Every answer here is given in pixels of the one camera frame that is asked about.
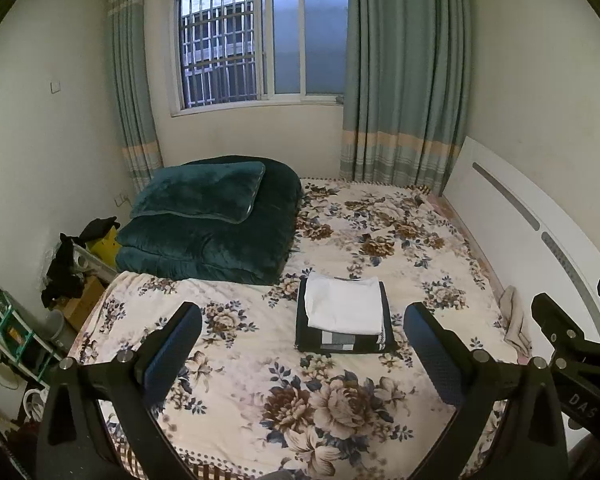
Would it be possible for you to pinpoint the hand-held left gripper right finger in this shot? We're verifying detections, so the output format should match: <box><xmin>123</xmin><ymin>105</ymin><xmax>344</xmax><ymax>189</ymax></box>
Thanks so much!
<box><xmin>402</xmin><ymin>301</ymin><xmax>569</xmax><ymax>480</ymax></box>

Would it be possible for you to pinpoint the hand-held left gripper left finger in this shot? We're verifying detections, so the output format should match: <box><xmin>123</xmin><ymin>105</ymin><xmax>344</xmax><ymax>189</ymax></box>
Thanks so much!
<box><xmin>36</xmin><ymin>301</ymin><xmax>203</xmax><ymax>480</ymax></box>

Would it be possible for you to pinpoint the white t-shirt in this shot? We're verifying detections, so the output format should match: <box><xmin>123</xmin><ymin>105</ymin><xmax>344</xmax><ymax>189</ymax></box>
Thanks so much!
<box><xmin>304</xmin><ymin>275</ymin><xmax>385</xmax><ymax>336</ymax></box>

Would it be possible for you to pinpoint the beige cloth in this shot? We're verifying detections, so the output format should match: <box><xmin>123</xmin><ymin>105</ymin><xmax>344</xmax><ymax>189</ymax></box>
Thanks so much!
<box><xmin>497</xmin><ymin>286</ymin><xmax>533</xmax><ymax>357</ymax></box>

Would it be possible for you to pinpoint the black grey striped folded garment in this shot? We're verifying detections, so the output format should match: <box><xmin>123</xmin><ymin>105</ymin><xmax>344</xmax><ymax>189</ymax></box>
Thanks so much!
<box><xmin>295</xmin><ymin>276</ymin><xmax>399</xmax><ymax>355</ymax></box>

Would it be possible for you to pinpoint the floral bed sheet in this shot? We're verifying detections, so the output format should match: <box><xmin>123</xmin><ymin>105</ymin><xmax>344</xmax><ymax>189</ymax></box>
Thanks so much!
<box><xmin>72</xmin><ymin>177</ymin><xmax>536</xmax><ymax>480</ymax></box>

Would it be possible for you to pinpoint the white headboard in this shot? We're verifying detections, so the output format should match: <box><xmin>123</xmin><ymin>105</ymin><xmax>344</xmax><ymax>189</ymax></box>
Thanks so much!
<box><xmin>442</xmin><ymin>136</ymin><xmax>600</xmax><ymax>349</ymax></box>

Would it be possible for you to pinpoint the cardboard box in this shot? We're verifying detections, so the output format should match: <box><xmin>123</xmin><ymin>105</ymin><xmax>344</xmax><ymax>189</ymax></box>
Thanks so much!
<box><xmin>60</xmin><ymin>277</ymin><xmax>106</xmax><ymax>332</ymax></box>

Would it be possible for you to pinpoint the dark green quilt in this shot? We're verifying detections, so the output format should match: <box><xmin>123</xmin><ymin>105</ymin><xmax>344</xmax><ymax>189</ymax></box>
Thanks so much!
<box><xmin>115</xmin><ymin>156</ymin><xmax>303</xmax><ymax>286</ymax></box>

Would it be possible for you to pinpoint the grey plastic bucket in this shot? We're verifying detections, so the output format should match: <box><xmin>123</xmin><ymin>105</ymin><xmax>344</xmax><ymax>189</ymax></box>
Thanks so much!
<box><xmin>45</xmin><ymin>309</ymin><xmax>77</xmax><ymax>349</ymax></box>

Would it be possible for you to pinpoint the large black garment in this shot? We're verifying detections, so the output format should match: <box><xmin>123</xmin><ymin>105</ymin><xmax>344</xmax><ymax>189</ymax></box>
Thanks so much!
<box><xmin>42</xmin><ymin>234</ymin><xmax>89</xmax><ymax>312</ymax></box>

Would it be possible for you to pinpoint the small black garment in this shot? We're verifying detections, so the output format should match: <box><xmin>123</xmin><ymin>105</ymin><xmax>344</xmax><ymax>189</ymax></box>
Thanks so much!
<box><xmin>80</xmin><ymin>217</ymin><xmax>119</xmax><ymax>242</ymax></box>

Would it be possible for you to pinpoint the teal storage rack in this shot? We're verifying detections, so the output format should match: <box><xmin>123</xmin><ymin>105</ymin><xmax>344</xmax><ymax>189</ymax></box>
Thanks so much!
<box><xmin>0</xmin><ymin>287</ymin><xmax>62</xmax><ymax>387</ymax></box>

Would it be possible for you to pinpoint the dark green pillow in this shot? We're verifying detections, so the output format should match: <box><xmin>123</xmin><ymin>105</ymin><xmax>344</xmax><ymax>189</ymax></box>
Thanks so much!
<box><xmin>130</xmin><ymin>160</ymin><xmax>267</xmax><ymax>225</ymax></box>

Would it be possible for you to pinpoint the wide green curtain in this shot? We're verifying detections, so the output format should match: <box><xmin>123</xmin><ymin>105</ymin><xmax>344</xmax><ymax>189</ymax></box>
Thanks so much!
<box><xmin>339</xmin><ymin>0</ymin><xmax>474</xmax><ymax>197</ymax></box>

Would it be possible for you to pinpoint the narrow green curtain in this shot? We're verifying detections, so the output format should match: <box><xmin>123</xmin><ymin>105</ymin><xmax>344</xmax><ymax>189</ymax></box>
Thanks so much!
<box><xmin>106</xmin><ymin>0</ymin><xmax>165</xmax><ymax>194</ymax></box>

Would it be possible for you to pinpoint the barred window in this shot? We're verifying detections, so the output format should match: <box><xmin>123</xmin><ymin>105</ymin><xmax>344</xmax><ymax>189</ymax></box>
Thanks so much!
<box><xmin>170</xmin><ymin>0</ymin><xmax>350</xmax><ymax>117</ymax></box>

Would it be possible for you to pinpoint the white plastic frame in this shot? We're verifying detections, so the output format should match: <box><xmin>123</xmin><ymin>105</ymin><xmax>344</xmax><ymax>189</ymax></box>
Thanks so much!
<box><xmin>72</xmin><ymin>245</ymin><xmax>119</xmax><ymax>284</ymax></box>

